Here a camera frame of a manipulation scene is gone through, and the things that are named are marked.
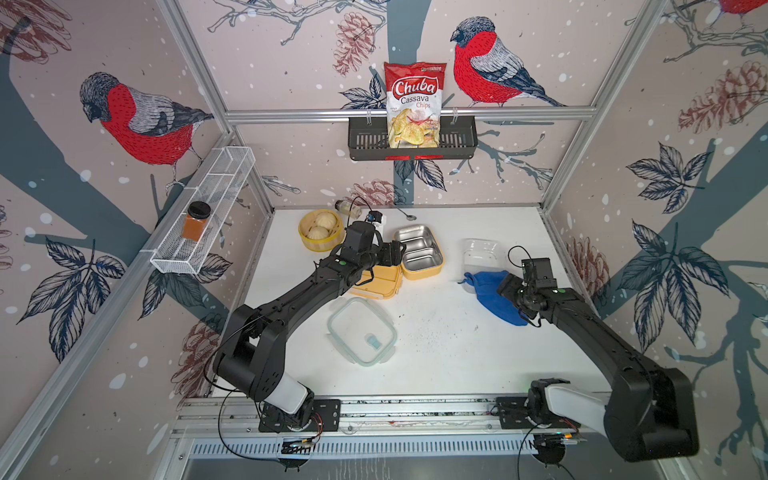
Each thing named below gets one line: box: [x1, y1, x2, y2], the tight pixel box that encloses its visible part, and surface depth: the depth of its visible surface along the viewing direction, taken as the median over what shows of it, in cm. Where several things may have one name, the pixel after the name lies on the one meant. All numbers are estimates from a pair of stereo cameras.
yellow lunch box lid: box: [351, 265, 401, 300], surface depth 96 cm
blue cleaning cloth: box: [458, 270, 529, 326], surface depth 95 cm
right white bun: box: [316, 212, 337, 230], surface depth 115 cm
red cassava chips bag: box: [384, 62, 447, 149], surface depth 87 cm
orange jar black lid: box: [182, 201, 211, 242], surface depth 68 cm
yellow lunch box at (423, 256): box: [394, 224, 444, 281], surface depth 106 cm
